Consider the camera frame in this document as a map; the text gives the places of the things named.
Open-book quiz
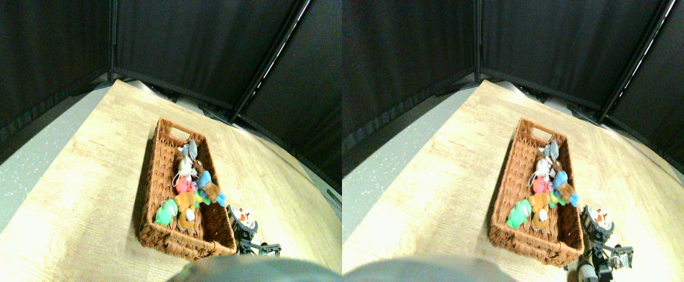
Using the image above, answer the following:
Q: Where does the orange and white plush toy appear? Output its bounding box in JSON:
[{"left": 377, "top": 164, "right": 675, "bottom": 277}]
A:
[
  {"left": 589, "top": 207, "right": 612, "bottom": 231},
  {"left": 235, "top": 206, "right": 257, "bottom": 230}
]

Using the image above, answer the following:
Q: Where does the grey mouse plush toy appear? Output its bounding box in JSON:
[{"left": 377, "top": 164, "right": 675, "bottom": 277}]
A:
[
  {"left": 180, "top": 140, "right": 199, "bottom": 162},
  {"left": 542, "top": 140, "right": 561, "bottom": 162}
]

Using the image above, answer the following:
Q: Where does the black curtain stand foot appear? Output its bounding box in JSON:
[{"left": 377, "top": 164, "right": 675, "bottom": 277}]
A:
[
  {"left": 565, "top": 105, "right": 601, "bottom": 124},
  {"left": 198, "top": 105, "right": 234, "bottom": 124}
]

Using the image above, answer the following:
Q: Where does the pale green plush toy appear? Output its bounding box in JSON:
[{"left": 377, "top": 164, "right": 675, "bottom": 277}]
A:
[
  {"left": 505, "top": 200, "right": 532, "bottom": 230},
  {"left": 154, "top": 199, "right": 179, "bottom": 227}
]

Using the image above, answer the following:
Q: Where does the blue plush toy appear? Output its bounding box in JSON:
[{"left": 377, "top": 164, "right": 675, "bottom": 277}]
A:
[
  {"left": 196, "top": 170, "right": 229, "bottom": 207},
  {"left": 552, "top": 170, "right": 581, "bottom": 208}
]

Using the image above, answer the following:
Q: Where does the brown wicker basket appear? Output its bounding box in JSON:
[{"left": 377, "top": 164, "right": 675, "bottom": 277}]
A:
[
  {"left": 138, "top": 117, "right": 238, "bottom": 261},
  {"left": 488, "top": 117, "right": 585, "bottom": 268}
]

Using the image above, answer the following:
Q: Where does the red plush toy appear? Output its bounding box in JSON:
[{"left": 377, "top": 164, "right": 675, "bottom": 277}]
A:
[
  {"left": 175, "top": 175, "right": 196, "bottom": 195},
  {"left": 533, "top": 176, "right": 553, "bottom": 196}
]

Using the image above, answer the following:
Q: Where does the orange brown plush toy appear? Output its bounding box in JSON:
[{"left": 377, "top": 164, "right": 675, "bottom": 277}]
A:
[
  {"left": 174, "top": 192, "right": 200, "bottom": 230},
  {"left": 529, "top": 193, "right": 553, "bottom": 230}
]

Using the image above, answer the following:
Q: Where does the black bracket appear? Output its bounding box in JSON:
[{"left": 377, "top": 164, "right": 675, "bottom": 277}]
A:
[{"left": 253, "top": 241, "right": 283, "bottom": 258}]

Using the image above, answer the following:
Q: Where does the black curtain stand pole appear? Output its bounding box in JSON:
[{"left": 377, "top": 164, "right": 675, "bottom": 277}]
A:
[
  {"left": 595, "top": 0, "right": 679, "bottom": 124},
  {"left": 107, "top": 0, "right": 120, "bottom": 82},
  {"left": 474, "top": 0, "right": 486, "bottom": 82},
  {"left": 226, "top": 0, "right": 314, "bottom": 124}
]

